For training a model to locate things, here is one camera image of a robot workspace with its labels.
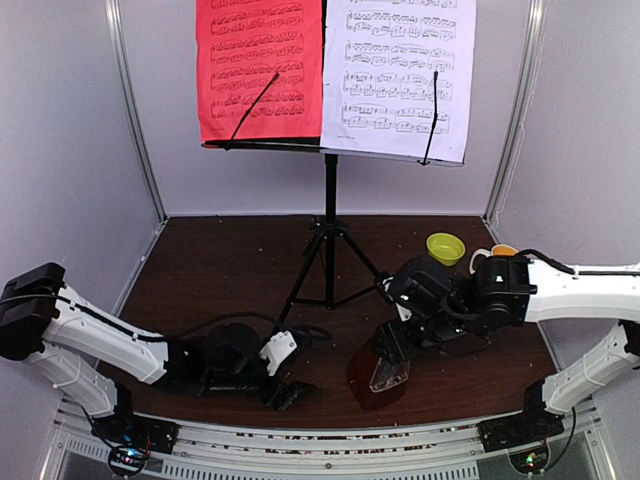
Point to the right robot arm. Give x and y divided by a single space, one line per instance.
437 306

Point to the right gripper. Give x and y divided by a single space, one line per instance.
398 348

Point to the white patterned mug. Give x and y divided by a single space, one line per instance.
496 250

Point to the white sheet music page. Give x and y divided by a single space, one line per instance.
397 78

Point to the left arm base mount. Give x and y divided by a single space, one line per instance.
131 442

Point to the black music stand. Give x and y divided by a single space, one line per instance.
326 229

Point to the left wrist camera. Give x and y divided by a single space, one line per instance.
282 345

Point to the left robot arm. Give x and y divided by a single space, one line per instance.
47 324

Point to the brown wooden metronome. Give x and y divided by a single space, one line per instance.
375 383

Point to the green bowl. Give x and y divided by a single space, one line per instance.
445 248

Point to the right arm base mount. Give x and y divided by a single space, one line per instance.
525 440

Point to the right aluminium corner post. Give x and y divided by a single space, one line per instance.
529 65

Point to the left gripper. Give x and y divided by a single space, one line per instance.
287 396

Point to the aluminium front rail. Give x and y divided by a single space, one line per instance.
417 438

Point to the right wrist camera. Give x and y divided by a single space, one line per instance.
382 285

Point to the red paper sheet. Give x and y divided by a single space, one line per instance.
259 69

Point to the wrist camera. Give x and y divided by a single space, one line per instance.
282 345
382 285

